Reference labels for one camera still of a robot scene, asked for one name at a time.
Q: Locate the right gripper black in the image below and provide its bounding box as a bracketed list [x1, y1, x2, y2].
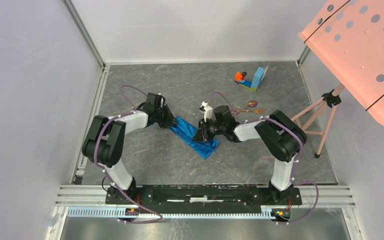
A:
[191, 117, 226, 143]

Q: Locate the blue cloth napkin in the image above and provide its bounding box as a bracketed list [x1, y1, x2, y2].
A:
[169, 116, 221, 161]

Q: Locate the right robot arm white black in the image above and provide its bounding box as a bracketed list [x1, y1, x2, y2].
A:
[192, 102, 308, 204]

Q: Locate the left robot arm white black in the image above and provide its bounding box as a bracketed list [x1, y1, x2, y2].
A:
[81, 93, 178, 204]

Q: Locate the iridescent spoon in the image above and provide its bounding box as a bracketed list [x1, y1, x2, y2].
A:
[247, 100, 258, 107]

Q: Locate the toy brick set colourful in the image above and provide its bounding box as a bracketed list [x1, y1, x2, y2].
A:
[233, 67, 268, 92]

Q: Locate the pink perforated music stand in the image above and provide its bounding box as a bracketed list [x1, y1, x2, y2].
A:
[289, 0, 384, 159]

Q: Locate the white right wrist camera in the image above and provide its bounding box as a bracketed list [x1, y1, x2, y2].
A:
[199, 101, 214, 122]

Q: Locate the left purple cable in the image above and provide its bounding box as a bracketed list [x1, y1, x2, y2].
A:
[92, 85, 164, 225]

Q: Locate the purple cable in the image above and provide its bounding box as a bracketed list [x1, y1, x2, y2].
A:
[205, 91, 321, 225]
[92, 85, 164, 225]

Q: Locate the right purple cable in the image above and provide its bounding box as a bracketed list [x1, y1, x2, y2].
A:
[205, 91, 321, 225]

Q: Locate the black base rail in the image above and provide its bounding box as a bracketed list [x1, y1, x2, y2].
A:
[105, 184, 303, 224]

